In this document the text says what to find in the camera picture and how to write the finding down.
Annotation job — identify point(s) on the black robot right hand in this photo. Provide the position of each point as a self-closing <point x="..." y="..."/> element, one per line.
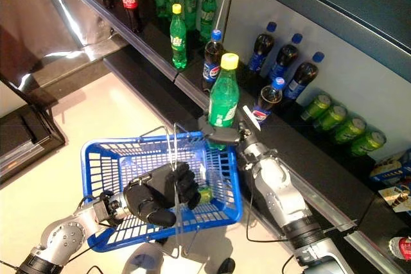
<point x="224" y="135"/>

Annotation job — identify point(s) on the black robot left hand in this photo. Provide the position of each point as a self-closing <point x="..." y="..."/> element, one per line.
<point x="154" y="187"/>

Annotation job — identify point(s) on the blue plastic shopping basket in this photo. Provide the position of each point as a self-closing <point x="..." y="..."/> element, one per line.
<point x="96" y="144"/>

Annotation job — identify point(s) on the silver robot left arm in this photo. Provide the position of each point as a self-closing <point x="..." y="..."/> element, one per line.
<point x="64" y="235"/>

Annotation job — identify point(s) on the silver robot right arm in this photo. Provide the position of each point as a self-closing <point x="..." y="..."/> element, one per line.
<point x="276" y="190"/>

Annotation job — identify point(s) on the green bottle in basket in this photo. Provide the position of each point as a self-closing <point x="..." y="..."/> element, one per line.
<point x="205" y="194"/>

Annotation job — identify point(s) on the green drink can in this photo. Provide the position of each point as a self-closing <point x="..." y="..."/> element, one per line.
<point x="316" y="107"/>
<point x="330" y="118"/>
<point x="350" y="131"/>
<point x="368" y="144"/>

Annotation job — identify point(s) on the white flat tag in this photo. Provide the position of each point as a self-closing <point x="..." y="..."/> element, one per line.
<point x="252" y="118"/>

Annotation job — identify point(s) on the Pepsi bottle blue cap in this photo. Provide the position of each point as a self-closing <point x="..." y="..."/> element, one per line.
<point x="261" y="49"/>
<point x="302" y="78"/>
<point x="284" y="59"/>
<point x="268" y="100"/>
<point x="212" y="56"/>

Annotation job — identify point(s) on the silver robot left leg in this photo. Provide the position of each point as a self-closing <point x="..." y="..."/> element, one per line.
<point x="144" y="259"/>

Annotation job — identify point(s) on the silver robot leg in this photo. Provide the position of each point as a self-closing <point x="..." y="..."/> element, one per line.
<point x="228" y="267"/>
<point x="144" y="259"/>

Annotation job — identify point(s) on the silver robot right leg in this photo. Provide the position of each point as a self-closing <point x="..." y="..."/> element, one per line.
<point x="228" y="267"/>

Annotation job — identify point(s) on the clear thin divider strip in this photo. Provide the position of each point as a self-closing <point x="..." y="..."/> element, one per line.
<point x="221" y="11"/>

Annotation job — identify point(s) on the black framed display cabinet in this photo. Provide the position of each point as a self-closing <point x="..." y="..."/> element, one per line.
<point x="25" y="139"/>

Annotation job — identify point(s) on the glossy dark floor plinth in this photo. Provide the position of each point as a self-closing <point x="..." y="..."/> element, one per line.
<point x="64" y="72"/>

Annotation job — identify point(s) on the blue biscuit box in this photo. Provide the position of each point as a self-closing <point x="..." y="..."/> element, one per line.
<point x="390" y="171"/>

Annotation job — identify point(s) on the water bottle red cap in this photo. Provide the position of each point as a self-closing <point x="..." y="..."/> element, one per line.
<point x="401" y="248"/>

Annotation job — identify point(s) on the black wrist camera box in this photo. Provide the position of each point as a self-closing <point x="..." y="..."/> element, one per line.
<point x="103" y="211"/>

